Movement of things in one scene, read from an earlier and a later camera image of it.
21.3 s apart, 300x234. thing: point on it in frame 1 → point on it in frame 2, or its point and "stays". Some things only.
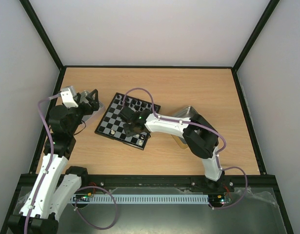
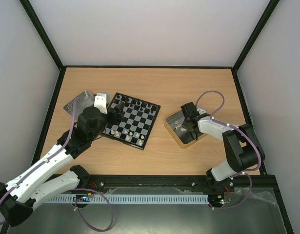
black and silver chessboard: (111, 126) stays
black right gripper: (130, 129) → (189, 121)
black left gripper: (88, 110) → (118, 118)
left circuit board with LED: (82, 198) stays
